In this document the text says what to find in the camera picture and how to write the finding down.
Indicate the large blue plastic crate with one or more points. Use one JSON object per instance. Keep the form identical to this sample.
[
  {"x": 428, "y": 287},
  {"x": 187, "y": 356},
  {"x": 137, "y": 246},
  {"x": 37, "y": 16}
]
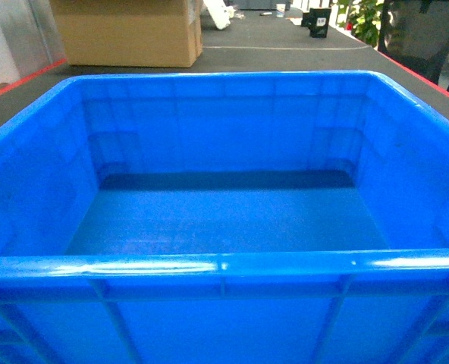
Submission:
[{"x": 289, "y": 217}]

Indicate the small black box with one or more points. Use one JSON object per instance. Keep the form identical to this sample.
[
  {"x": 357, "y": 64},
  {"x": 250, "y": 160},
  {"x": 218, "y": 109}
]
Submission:
[{"x": 316, "y": 20}]

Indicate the brown cardboard box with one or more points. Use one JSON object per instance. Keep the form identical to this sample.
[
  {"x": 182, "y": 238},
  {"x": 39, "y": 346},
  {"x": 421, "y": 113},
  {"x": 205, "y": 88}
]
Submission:
[{"x": 130, "y": 33}]

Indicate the white device on floor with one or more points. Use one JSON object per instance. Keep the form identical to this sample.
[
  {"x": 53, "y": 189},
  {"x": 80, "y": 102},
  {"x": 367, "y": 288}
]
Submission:
[{"x": 220, "y": 13}]

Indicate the green potted plant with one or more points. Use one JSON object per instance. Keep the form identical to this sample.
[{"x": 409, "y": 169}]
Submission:
[{"x": 361, "y": 18}]

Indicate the black office chair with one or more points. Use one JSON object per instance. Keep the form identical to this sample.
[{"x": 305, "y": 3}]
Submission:
[{"x": 415, "y": 34}]

